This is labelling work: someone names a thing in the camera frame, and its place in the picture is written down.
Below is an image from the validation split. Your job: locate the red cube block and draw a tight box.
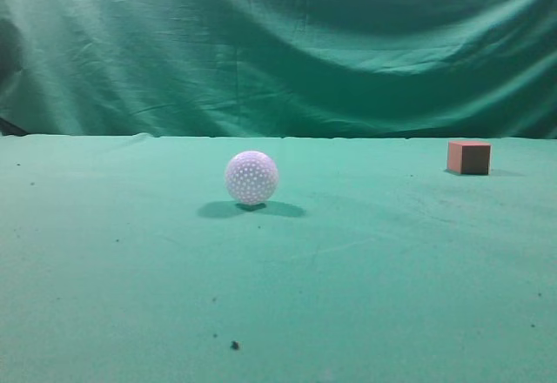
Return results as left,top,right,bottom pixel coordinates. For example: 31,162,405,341
446,140,492,175

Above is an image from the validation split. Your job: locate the white dimpled golf ball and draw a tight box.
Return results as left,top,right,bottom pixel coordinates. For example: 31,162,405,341
225,151,279,205

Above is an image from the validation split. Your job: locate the green backdrop cloth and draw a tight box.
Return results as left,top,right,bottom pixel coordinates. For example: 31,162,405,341
1,0,556,139

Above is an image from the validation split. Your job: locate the green table cloth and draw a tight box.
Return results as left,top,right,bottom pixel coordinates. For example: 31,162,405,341
1,134,556,382

